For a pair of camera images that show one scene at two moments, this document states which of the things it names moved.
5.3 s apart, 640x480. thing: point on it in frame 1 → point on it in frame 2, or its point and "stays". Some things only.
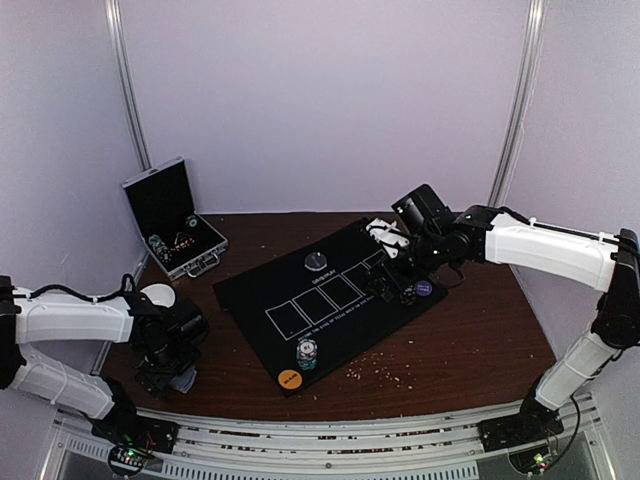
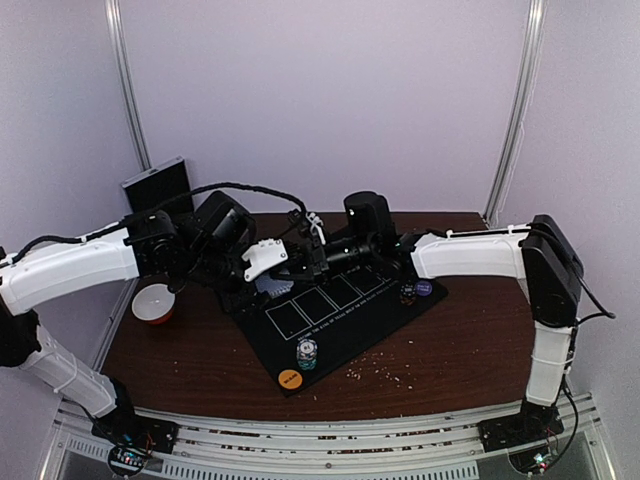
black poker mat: x=312 y=308 stays
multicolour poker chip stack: x=306 y=353 stays
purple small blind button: x=423 y=288 stays
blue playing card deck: x=184 y=381 → x=273 y=287
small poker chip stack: x=408 y=296 stays
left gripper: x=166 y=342 → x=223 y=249
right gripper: x=388 y=273 → x=320 y=263
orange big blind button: x=290 y=379 stays
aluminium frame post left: x=115 y=15 stays
